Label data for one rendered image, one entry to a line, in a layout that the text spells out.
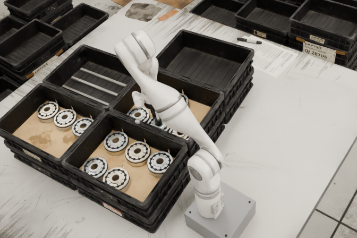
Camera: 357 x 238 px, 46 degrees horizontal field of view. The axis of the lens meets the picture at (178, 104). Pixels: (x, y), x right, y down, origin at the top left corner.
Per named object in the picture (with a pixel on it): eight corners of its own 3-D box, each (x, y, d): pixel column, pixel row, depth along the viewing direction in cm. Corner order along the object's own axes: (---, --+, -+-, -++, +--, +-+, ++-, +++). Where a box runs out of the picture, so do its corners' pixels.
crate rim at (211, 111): (225, 96, 175) (225, 92, 173) (189, 147, 159) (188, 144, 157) (148, 69, 192) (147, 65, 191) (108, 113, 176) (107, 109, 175)
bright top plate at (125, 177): (134, 173, 160) (133, 172, 160) (119, 194, 155) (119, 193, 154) (112, 164, 164) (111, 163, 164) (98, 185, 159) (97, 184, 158)
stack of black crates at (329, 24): (358, 67, 284) (373, 11, 251) (339, 94, 269) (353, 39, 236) (303, 48, 303) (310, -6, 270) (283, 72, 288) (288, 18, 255)
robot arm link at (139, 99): (131, 95, 170) (128, 84, 165) (158, 87, 171) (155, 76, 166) (136, 110, 164) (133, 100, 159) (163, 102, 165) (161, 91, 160)
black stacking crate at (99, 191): (191, 162, 166) (188, 145, 158) (149, 223, 150) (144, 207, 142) (113, 128, 183) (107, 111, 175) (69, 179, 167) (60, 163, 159)
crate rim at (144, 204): (189, 147, 159) (188, 144, 157) (145, 211, 143) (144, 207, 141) (108, 113, 176) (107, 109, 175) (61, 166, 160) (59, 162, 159)
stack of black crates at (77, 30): (93, 37, 341) (81, 1, 317) (119, 49, 327) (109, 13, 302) (57, 65, 322) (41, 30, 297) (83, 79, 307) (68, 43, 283)
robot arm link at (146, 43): (146, 43, 146) (126, 56, 146) (141, 22, 120) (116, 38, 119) (161, 64, 146) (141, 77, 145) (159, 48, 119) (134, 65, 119)
